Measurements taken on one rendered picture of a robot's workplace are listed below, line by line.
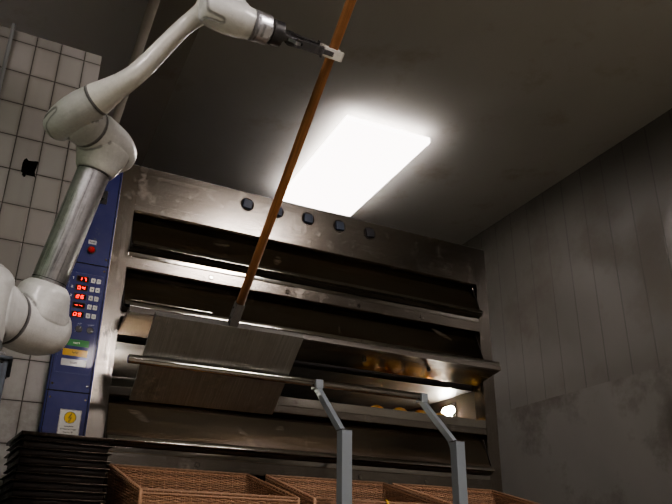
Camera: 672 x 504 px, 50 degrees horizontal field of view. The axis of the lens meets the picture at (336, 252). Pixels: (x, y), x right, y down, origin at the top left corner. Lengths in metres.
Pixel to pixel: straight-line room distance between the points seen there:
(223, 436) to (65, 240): 1.12
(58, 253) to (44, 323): 0.21
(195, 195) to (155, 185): 0.18
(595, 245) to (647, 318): 0.69
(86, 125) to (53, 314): 0.56
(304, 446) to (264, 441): 0.18
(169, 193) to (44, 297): 1.16
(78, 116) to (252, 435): 1.47
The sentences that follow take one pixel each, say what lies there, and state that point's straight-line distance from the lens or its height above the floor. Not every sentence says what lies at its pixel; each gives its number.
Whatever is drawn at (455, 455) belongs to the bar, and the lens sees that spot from 2.81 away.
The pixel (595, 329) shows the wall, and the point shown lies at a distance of 5.07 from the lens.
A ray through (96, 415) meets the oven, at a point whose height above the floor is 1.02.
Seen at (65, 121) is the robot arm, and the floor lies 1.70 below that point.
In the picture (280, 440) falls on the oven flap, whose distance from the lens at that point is 3.11.
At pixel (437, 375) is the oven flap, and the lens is 3.58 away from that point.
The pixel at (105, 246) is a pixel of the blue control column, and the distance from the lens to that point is 3.05.
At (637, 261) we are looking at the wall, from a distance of 4.90.
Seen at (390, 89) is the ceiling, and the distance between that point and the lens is 4.46.
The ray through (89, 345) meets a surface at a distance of 2.92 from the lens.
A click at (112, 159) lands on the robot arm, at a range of 2.37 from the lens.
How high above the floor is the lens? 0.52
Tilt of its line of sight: 23 degrees up
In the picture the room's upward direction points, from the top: 1 degrees clockwise
